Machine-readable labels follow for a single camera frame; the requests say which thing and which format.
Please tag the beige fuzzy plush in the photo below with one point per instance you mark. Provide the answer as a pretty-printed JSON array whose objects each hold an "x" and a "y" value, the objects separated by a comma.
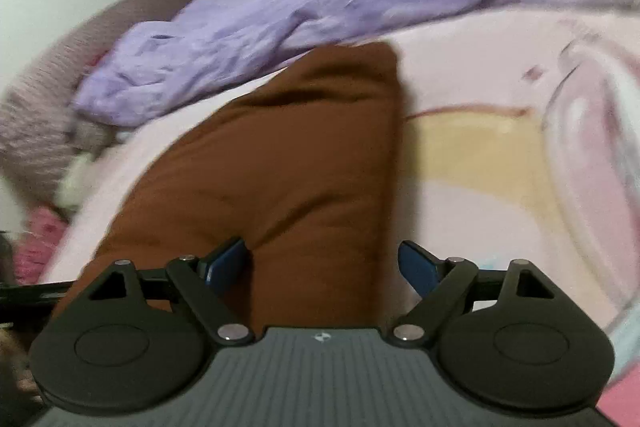
[{"x": 80, "y": 167}]

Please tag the pink printed blanket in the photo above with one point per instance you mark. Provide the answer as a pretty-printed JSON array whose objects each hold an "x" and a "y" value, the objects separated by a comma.
[{"x": 490, "y": 187}]

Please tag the purple duvet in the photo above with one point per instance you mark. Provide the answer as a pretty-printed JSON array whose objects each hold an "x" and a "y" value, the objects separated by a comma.
[{"x": 320, "y": 7}]

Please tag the brown coat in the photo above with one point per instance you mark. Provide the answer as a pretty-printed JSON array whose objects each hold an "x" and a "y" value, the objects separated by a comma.
[{"x": 280, "y": 177}]

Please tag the mauve quilted headboard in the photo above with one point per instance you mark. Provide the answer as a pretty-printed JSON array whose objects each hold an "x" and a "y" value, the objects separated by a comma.
[{"x": 55, "y": 92}]

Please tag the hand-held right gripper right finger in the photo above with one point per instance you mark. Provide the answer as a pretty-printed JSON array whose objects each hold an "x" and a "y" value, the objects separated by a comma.
[{"x": 417, "y": 268}]

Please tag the pink fuzzy cloth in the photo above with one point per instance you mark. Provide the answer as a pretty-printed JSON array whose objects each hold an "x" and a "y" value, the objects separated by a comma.
[{"x": 35, "y": 242}]

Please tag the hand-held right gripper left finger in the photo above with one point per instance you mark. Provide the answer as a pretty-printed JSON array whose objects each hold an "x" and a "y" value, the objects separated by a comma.
[{"x": 227, "y": 264}]

